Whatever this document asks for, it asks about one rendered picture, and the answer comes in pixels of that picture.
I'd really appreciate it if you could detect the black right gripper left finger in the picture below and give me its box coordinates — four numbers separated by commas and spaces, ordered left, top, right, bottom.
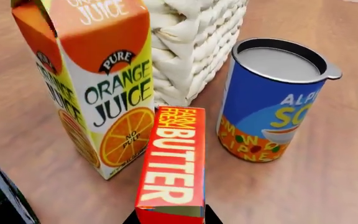
122, 210, 140, 224

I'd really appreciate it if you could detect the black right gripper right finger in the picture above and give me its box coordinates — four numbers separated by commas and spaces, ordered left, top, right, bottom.
204, 203, 224, 224

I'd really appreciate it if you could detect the red butter box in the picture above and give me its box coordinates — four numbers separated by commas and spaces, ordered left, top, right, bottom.
134, 105, 206, 224

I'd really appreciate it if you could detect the white woven basket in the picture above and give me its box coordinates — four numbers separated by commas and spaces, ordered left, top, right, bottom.
141, 0, 249, 108

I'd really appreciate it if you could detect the blue alphabet soup can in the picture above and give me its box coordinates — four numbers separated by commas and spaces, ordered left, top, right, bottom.
216, 37, 343, 163

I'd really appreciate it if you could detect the dark blue carton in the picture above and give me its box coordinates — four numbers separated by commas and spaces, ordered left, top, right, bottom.
0, 146, 40, 224

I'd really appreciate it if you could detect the orange juice carton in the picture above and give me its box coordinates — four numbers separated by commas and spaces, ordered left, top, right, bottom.
10, 0, 156, 181

